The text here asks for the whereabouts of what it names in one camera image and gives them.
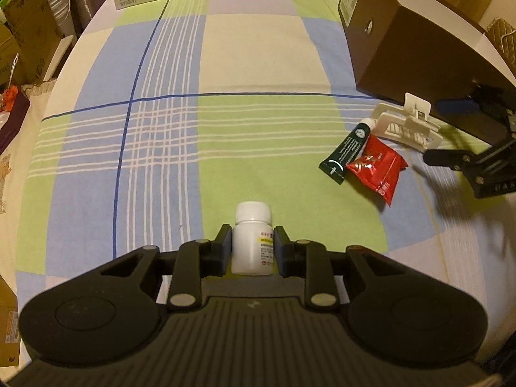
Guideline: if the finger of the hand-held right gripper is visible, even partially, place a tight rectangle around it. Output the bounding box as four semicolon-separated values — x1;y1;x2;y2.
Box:
425;148;486;171
436;84;516;130

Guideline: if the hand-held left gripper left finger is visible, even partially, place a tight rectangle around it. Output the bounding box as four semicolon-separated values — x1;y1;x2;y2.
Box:
101;223;233;312

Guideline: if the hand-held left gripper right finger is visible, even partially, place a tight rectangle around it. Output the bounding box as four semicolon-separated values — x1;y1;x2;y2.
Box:
273;226;409;308

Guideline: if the white pill bottle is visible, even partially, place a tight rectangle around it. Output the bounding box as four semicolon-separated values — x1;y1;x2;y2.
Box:
231;202;275;277

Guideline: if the white plastic hair clip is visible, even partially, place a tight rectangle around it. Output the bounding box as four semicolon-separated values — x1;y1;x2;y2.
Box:
369;92;443;153

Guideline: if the brown cardboard box white inside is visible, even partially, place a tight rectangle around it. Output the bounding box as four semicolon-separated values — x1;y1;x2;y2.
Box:
337;0;516;148

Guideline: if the red snack packet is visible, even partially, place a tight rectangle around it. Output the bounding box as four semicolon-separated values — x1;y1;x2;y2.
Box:
345;134;409;208

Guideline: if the quilted beige cushion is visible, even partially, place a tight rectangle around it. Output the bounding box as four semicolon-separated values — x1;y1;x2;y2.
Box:
486;16;516;74

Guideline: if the dark green tube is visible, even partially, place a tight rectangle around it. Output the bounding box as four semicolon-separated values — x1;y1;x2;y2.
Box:
318;118;378;185

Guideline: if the plaid cloth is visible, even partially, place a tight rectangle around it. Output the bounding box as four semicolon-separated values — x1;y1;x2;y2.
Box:
16;0;509;365

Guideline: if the printed cardboard box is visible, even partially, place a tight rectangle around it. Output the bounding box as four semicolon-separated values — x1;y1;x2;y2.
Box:
0;276;21;368

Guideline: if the dark purple box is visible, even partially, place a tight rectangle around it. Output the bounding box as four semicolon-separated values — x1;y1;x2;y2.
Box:
0;86;32;154

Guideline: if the stack of white bowls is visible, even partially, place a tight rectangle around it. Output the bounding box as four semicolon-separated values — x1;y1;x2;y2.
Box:
45;0;72;38

